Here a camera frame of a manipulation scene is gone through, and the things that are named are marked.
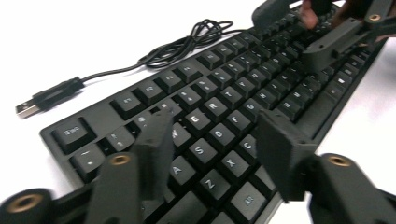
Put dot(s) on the white table board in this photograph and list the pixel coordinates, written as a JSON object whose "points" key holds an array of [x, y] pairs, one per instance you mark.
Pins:
{"points": [[62, 31]]}

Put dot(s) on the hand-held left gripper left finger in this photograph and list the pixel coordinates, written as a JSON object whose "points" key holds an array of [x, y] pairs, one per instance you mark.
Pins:
{"points": [[152, 155]]}

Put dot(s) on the black computer keyboard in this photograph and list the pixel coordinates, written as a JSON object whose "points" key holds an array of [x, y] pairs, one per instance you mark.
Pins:
{"points": [[230, 93]]}

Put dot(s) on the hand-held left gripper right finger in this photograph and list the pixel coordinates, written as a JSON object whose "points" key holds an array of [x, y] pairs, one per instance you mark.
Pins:
{"points": [[283, 149]]}

